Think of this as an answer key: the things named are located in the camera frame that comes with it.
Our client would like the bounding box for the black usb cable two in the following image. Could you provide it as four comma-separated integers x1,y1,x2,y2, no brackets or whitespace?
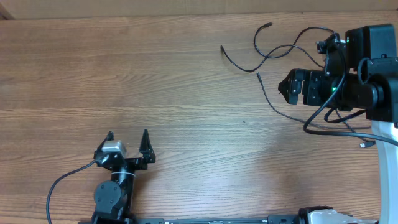
220,22,336,73

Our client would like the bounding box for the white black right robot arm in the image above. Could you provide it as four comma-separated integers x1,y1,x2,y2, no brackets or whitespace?
278,24,397,223

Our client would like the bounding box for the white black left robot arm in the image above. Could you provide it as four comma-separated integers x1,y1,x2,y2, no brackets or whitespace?
91,129,156,223

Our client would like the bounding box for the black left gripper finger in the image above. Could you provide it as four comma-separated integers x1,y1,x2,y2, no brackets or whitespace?
93,131,114,159
139,129,155,163

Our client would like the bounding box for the black usb cable three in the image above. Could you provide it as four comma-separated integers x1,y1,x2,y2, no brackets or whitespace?
256,72,373,131

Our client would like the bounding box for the brown cardboard backboard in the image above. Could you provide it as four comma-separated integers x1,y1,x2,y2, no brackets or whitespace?
1,0,397,19

